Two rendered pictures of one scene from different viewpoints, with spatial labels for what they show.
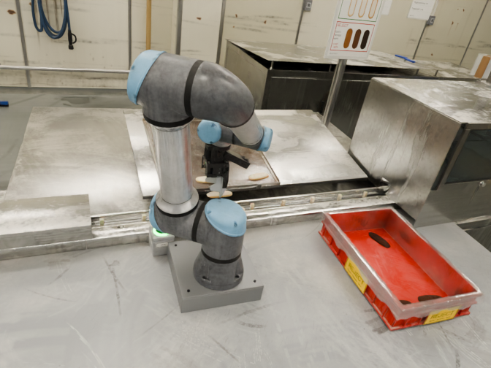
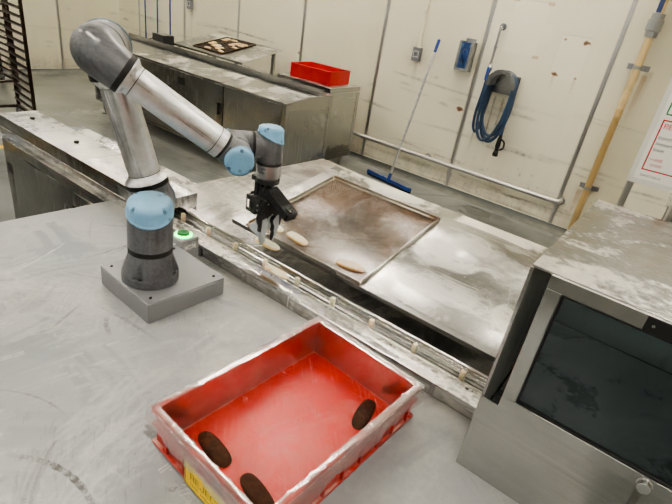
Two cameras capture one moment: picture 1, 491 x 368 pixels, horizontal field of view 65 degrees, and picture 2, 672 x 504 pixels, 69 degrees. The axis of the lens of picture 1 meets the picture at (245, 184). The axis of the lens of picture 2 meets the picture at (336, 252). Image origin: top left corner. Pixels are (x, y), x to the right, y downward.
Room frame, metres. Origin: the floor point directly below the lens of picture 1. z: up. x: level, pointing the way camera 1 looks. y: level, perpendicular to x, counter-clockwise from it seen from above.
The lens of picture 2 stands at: (0.72, -1.20, 1.64)
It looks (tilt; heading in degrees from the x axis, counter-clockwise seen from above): 27 degrees down; 60
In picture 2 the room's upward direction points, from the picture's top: 10 degrees clockwise
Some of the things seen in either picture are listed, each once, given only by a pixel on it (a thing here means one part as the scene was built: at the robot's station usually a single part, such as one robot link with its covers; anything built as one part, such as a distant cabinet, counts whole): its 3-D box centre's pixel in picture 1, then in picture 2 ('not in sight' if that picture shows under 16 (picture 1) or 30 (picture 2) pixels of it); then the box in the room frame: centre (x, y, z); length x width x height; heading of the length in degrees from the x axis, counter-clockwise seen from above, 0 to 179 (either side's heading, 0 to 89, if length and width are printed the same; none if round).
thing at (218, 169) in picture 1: (216, 158); (264, 195); (1.19, 0.11, 1.08); 0.09 x 0.08 x 0.12; 116
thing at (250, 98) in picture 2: not in sight; (221, 94); (2.08, 4.22, 0.51); 3.00 x 1.26 x 1.03; 117
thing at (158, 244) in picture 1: (161, 242); (184, 249); (0.98, 0.24, 0.84); 0.08 x 0.08 x 0.11; 27
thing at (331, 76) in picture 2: not in sight; (320, 73); (2.89, 3.51, 0.93); 0.51 x 0.36 x 0.13; 121
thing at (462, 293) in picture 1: (391, 258); (295, 411); (1.06, -0.54, 0.87); 0.49 x 0.34 x 0.10; 23
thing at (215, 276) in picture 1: (220, 259); (150, 260); (0.85, 0.04, 0.93); 0.15 x 0.15 x 0.10
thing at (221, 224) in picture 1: (221, 226); (150, 220); (0.85, 0.04, 1.05); 0.13 x 0.12 x 0.14; 79
